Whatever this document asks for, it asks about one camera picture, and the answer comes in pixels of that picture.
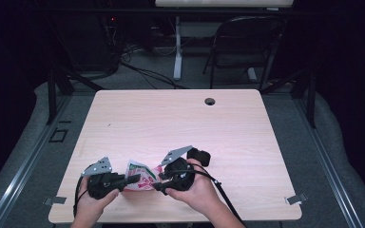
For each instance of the dark equipment with red light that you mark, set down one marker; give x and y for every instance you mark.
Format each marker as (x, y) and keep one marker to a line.
(88, 41)

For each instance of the person's right hand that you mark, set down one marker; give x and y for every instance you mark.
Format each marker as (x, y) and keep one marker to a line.
(202, 196)

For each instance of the black metal stand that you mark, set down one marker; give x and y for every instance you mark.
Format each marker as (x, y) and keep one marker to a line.
(51, 95)
(311, 101)

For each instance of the grey metal table clip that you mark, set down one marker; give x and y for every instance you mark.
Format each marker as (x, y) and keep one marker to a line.
(56, 200)
(296, 199)

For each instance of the black folding chair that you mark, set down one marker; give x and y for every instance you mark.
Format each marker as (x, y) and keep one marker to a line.
(247, 38)

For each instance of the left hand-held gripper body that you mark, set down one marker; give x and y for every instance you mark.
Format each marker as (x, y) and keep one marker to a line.
(103, 185)

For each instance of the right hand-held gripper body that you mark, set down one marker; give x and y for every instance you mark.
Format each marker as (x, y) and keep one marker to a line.
(180, 174)

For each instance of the aluminium floor rail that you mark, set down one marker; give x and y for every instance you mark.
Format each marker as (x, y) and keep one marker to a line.
(326, 164)
(28, 164)

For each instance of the clear jar with black lid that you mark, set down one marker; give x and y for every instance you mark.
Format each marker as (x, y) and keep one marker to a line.
(199, 156)

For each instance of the person's left hand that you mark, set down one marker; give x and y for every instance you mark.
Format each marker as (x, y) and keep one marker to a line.
(90, 209)

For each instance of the pink printed plastic bag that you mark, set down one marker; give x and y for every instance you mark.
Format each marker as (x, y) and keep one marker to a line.
(144, 179)

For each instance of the white desk leg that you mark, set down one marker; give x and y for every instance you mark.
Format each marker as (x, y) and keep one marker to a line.
(178, 57)

